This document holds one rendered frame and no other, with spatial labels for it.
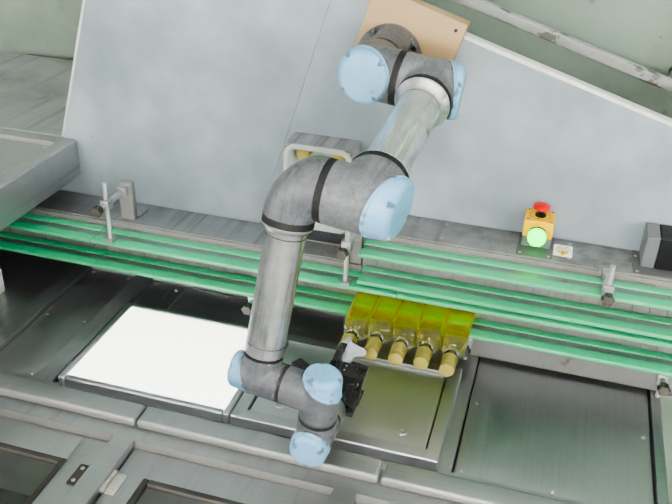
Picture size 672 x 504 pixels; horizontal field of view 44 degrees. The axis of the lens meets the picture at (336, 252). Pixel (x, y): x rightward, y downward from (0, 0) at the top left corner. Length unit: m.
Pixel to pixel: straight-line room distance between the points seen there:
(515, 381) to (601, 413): 0.21
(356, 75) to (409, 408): 0.75
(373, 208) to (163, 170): 1.06
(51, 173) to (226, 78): 0.55
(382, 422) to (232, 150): 0.82
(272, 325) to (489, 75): 0.81
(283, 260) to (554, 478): 0.78
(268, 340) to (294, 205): 0.27
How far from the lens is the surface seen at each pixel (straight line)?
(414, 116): 1.59
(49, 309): 2.38
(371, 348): 1.85
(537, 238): 2.00
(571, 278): 1.98
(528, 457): 1.91
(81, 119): 2.40
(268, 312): 1.51
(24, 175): 2.25
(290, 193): 1.41
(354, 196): 1.38
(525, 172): 2.04
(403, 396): 1.96
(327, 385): 1.53
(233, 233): 2.21
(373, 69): 1.73
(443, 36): 1.92
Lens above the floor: 2.64
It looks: 58 degrees down
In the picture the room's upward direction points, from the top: 149 degrees counter-clockwise
